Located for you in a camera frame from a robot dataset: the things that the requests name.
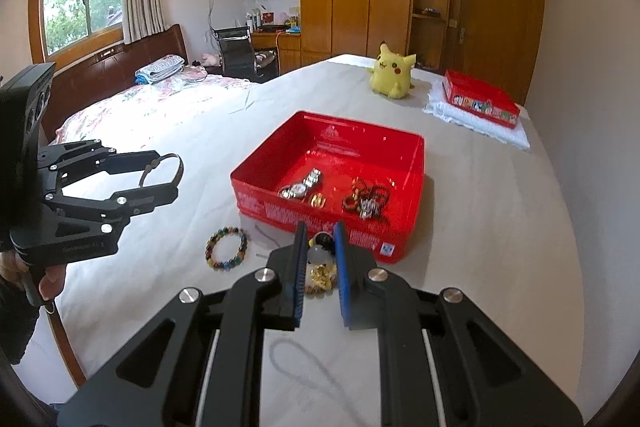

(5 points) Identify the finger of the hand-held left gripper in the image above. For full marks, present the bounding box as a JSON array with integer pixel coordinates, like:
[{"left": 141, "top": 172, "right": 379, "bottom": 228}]
[
  {"left": 37, "top": 139, "right": 162, "bottom": 196},
  {"left": 10, "top": 184, "right": 180, "bottom": 268}
]

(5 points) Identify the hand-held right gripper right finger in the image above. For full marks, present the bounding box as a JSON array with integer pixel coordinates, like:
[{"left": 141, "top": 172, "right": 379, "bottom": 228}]
[{"left": 334, "top": 221, "right": 585, "bottom": 427}]

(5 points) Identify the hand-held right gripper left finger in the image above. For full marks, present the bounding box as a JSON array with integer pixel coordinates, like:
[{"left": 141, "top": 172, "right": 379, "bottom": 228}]
[{"left": 57, "top": 221, "right": 308, "bottom": 427}]

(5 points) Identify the brown bead bracelet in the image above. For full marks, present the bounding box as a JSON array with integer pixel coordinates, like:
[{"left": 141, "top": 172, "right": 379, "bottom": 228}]
[{"left": 303, "top": 230, "right": 342, "bottom": 297}]

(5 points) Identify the thin silver clasp bangle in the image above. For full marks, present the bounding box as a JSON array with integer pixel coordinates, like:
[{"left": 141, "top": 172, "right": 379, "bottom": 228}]
[{"left": 138, "top": 153, "right": 184, "bottom": 189}]

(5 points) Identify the multicoloured bead bracelet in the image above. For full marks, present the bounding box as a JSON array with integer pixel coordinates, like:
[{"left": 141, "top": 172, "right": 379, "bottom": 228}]
[{"left": 204, "top": 226, "right": 250, "bottom": 273}]

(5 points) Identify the silver wristwatch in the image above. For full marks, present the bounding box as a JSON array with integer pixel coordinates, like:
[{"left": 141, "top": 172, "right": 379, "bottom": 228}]
[{"left": 277, "top": 168, "right": 322, "bottom": 200}]

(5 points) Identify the black bead necklace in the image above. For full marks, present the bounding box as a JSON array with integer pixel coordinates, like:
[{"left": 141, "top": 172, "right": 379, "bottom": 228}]
[{"left": 350, "top": 176, "right": 392, "bottom": 208}]

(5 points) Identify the red tin box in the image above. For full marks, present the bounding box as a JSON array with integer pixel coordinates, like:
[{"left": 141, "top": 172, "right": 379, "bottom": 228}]
[{"left": 230, "top": 110, "right": 426, "bottom": 265}]

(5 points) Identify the person's left hand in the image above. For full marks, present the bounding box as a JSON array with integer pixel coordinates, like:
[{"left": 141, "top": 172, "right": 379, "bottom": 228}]
[{"left": 0, "top": 251, "right": 67, "bottom": 301}]

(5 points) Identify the floral quilt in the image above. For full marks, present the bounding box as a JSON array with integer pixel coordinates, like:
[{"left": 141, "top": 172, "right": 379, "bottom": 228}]
[{"left": 54, "top": 74, "right": 257, "bottom": 146}]

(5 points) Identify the dark wooden headboard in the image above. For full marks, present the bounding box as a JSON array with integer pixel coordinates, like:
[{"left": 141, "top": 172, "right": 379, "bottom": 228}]
[{"left": 37, "top": 24, "right": 189, "bottom": 138}]

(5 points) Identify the folded blue white cloth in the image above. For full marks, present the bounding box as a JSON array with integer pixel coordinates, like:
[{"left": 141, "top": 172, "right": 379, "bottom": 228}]
[{"left": 134, "top": 54, "right": 185, "bottom": 86}]

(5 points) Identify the black office chair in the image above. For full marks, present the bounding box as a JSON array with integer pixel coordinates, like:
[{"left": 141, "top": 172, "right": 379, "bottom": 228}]
[{"left": 212, "top": 25, "right": 262, "bottom": 83}]

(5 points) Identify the wooden desk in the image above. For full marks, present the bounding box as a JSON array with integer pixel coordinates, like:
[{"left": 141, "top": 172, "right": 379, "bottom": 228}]
[{"left": 247, "top": 26, "right": 304, "bottom": 76}]

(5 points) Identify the yellow plush toy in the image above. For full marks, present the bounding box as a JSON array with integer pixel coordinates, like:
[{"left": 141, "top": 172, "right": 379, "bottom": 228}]
[{"left": 368, "top": 40, "right": 417, "bottom": 100}]

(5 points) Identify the white folded towel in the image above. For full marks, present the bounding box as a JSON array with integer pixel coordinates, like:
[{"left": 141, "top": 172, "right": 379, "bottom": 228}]
[{"left": 422, "top": 81, "right": 531, "bottom": 152}]

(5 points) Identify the red tin lid with pictures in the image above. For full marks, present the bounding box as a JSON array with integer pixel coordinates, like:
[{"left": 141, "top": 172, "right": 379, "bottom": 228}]
[{"left": 442, "top": 69, "right": 521, "bottom": 130}]

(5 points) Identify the wooden door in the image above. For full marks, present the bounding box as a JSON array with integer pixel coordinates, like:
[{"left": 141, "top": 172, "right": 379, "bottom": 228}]
[{"left": 445, "top": 0, "right": 547, "bottom": 106}]

